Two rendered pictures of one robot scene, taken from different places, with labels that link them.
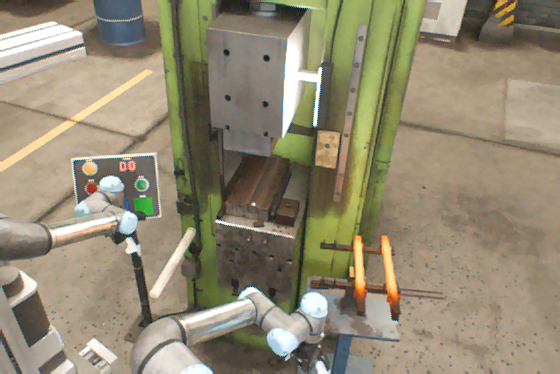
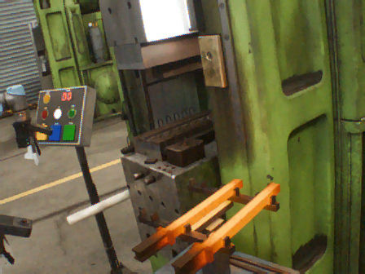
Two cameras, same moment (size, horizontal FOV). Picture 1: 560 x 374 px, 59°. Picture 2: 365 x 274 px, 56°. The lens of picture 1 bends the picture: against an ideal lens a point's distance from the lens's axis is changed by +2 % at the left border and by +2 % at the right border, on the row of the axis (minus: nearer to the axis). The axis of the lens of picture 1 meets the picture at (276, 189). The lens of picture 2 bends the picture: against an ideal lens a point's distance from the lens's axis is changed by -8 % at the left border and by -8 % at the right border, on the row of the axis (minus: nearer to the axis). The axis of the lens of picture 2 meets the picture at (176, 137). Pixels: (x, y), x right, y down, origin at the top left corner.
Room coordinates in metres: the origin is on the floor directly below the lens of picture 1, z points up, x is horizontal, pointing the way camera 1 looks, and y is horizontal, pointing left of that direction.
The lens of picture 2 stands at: (0.72, -0.90, 1.43)
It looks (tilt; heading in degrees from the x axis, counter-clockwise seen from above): 18 degrees down; 42
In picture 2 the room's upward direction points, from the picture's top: 10 degrees counter-clockwise
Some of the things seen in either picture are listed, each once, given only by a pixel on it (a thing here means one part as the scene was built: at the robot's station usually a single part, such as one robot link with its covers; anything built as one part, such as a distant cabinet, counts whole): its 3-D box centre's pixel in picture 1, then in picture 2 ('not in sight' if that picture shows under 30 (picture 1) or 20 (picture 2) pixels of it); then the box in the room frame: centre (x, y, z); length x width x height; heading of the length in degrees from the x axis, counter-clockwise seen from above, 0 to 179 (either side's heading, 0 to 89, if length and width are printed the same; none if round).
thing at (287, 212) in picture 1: (287, 212); (186, 152); (1.69, -0.06, 0.95); 0.12 x 0.08 x 0.06; 167
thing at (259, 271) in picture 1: (269, 226); (205, 187); (1.87, 0.03, 0.69); 0.56 x 0.38 x 0.45; 167
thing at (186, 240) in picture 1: (173, 261); (107, 204); (1.66, 0.49, 0.62); 0.44 x 0.05 x 0.05; 167
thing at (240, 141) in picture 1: (260, 118); (172, 46); (1.88, 0.08, 1.32); 0.42 x 0.20 x 0.10; 167
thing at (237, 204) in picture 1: (259, 184); (186, 130); (1.88, 0.08, 0.96); 0.42 x 0.20 x 0.09; 167
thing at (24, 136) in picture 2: (117, 225); (25, 133); (1.41, 0.61, 1.07); 0.09 x 0.08 x 0.12; 145
